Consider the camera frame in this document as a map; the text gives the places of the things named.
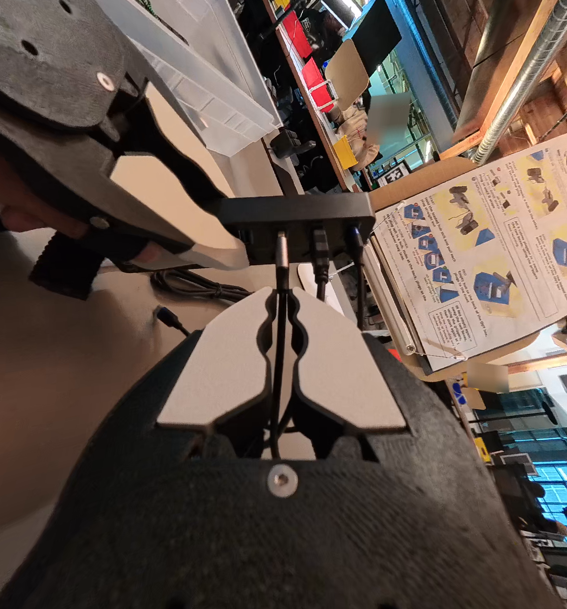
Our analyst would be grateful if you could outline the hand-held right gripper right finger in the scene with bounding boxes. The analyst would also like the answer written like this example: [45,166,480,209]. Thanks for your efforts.
[288,287,408,434]

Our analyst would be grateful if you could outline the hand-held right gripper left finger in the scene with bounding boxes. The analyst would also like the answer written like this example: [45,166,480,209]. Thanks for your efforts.
[156,287,272,431]

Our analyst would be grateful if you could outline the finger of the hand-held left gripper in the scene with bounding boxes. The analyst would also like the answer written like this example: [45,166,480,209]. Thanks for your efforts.
[121,83,238,206]
[110,154,249,272]

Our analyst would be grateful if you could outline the black hub cable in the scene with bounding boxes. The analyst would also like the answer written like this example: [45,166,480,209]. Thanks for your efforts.
[150,269,247,304]

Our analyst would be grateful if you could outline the clear plastic bin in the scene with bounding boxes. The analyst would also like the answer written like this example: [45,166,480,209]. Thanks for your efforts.
[95,0,284,158]

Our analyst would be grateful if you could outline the black USB hub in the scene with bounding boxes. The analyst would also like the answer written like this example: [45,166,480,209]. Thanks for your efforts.
[203,193,377,267]

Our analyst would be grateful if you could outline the black braided cable blue plugs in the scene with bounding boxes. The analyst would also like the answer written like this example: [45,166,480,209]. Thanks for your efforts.
[154,226,366,336]

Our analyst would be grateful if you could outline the grey desk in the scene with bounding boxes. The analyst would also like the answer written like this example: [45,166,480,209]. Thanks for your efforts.
[0,83,360,538]

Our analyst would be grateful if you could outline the person's left hand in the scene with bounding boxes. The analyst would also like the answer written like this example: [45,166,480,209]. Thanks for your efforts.
[0,143,163,265]

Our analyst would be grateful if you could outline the black power adapter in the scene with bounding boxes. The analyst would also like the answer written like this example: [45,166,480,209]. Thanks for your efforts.
[270,131,297,160]

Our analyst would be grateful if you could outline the wooden table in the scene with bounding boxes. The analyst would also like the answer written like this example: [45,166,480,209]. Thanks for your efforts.
[262,0,365,193]

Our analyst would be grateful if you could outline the red plastic bin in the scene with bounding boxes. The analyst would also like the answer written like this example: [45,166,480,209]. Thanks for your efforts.
[281,10,314,59]
[302,57,337,113]

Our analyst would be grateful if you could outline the yellow plastic bin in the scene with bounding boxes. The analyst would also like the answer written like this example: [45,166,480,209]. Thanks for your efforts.
[333,135,359,169]

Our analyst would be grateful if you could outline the black white tag sign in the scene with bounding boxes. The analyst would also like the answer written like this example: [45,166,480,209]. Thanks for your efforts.
[376,161,410,186]

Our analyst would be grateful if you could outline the printed instruction sheet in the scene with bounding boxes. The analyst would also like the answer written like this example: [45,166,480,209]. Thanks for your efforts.
[374,128,567,372]

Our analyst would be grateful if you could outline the metal air duct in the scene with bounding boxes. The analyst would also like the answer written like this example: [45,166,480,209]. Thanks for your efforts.
[474,0,567,165]

